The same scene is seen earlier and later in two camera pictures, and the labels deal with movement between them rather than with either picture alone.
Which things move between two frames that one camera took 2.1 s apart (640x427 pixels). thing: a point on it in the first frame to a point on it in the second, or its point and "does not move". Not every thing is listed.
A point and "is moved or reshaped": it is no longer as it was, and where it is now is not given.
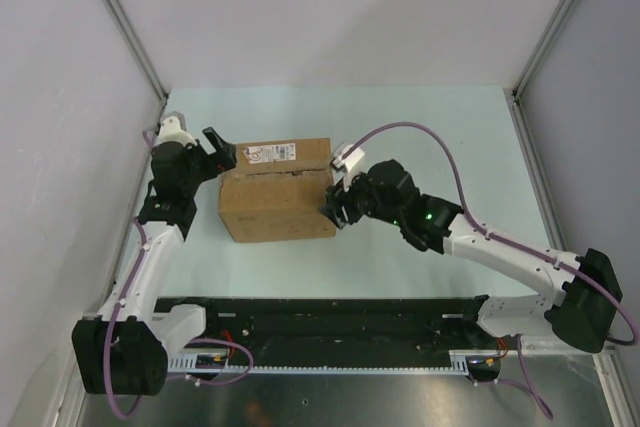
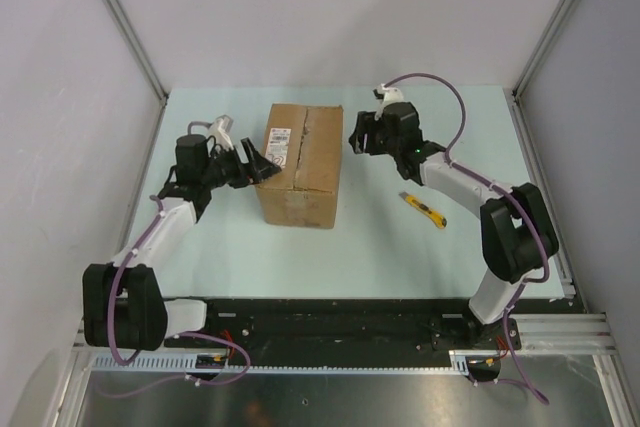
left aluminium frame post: (123, 23) does not move
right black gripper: (335, 200) to (366, 124)
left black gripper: (224, 153) to (257, 170)
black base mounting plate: (344, 330) does not move
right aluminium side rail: (544, 193) does not move
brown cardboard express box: (278, 190) is moved or reshaped
